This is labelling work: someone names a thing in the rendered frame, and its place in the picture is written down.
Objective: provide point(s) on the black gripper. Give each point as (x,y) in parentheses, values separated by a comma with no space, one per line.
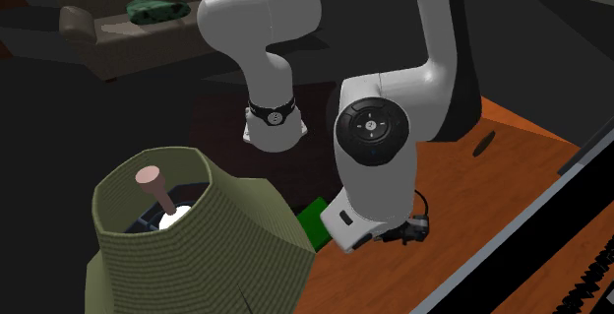
(411,229)

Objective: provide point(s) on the green patterned cushion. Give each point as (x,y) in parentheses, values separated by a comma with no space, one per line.
(156,9)

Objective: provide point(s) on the brown sofa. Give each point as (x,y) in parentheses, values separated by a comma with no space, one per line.
(120,39)

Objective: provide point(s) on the green shade table lamp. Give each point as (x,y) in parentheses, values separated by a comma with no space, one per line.
(230,255)

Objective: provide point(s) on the black flat screen grey frame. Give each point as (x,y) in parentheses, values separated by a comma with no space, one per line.
(523,260)

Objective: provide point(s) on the brown wooden table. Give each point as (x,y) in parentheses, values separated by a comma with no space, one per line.
(460,207)

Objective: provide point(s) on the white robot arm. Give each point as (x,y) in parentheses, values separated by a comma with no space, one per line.
(374,183)

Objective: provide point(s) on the dark oval disc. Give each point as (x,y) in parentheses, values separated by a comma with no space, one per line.
(483,143)

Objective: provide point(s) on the green flat block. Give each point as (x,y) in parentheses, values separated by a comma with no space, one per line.
(314,222)

